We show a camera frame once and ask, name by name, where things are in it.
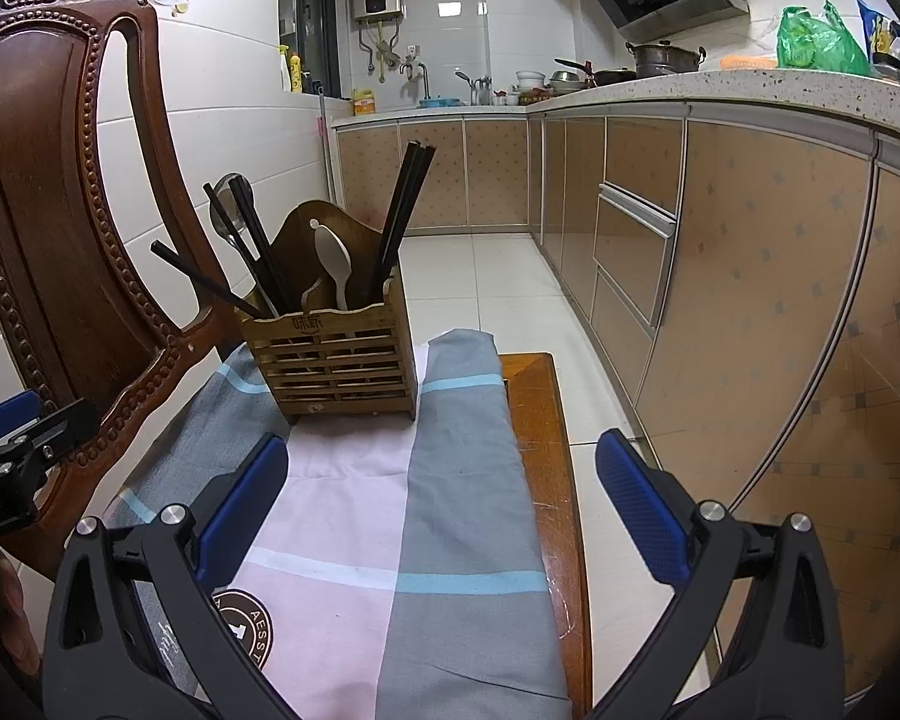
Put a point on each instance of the metal bowl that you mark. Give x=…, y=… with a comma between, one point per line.
x=566, y=79

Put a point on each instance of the blue snack bag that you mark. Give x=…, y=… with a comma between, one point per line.
x=889, y=37

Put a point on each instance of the green plastic bag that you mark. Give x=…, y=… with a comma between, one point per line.
x=817, y=37

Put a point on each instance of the wooden utensil holder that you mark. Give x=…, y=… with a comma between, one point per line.
x=330, y=367

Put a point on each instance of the metal cooking pot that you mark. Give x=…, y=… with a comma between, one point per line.
x=664, y=58

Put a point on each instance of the plaid cloth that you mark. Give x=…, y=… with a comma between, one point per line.
x=465, y=465

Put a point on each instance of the white plastic spoon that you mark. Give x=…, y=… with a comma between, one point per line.
x=334, y=255

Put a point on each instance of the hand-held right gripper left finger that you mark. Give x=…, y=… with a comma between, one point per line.
x=244, y=502

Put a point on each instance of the wooden stool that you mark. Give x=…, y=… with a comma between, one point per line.
x=547, y=427

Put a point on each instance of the kitchen base cabinets with counter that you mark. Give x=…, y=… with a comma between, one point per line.
x=765, y=255

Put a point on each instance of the metal ladle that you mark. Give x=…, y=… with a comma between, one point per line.
x=223, y=232

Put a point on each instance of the black wok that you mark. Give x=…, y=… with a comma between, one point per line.
x=611, y=76

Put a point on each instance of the person's left hand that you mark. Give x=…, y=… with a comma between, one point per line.
x=4, y=600

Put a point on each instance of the blue basin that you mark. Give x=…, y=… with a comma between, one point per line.
x=439, y=101

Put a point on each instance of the pile of black chopsticks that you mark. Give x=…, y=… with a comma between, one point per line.
x=409, y=195

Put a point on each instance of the carved brown wooden chair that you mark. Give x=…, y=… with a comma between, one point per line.
x=30, y=202

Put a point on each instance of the wall faucet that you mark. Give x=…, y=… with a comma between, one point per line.
x=418, y=73

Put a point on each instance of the white bottle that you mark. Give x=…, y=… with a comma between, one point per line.
x=283, y=69

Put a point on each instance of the orange item on counter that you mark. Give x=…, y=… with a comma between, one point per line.
x=746, y=60

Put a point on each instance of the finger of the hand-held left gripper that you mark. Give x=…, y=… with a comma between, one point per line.
x=7, y=409
x=60, y=431

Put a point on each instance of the dark window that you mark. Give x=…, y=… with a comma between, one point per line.
x=307, y=15

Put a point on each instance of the stack of white bowls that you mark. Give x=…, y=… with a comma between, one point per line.
x=529, y=81

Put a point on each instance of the yellow bottle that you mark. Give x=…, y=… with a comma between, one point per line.
x=295, y=71

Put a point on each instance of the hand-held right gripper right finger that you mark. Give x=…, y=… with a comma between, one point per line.
x=641, y=510

